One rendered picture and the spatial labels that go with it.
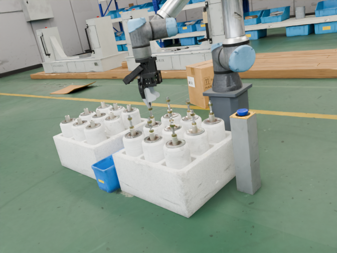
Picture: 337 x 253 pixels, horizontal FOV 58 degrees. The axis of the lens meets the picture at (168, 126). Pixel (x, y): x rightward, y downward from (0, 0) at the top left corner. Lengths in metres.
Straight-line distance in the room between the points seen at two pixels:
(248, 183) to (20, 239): 0.89
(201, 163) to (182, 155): 0.08
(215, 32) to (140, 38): 2.07
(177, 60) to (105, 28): 1.45
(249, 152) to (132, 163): 0.45
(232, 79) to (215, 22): 1.78
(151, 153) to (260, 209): 0.44
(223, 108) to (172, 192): 0.57
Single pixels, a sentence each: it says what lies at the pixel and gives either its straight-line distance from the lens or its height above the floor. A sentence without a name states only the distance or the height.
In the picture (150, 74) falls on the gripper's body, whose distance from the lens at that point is 1.24.
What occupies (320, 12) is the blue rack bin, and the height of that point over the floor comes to 0.32.
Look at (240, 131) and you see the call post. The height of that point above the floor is 0.26.
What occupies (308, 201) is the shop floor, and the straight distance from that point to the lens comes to 1.22.
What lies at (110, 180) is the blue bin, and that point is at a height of 0.06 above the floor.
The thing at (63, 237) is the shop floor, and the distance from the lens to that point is 1.25.
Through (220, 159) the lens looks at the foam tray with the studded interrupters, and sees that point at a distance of 1.23.
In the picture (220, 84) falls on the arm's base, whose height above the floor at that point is 0.34.
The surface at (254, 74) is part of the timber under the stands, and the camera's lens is 2.99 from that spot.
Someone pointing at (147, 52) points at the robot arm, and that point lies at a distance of 1.25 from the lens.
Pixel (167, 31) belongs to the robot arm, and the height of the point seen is 0.63.
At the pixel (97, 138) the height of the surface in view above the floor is 0.20.
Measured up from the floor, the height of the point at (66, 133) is 0.20.
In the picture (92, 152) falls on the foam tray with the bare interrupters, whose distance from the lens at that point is 1.46.
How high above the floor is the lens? 0.70
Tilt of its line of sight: 20 degrees down
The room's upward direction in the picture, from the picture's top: 10 degrees counter-clockwise
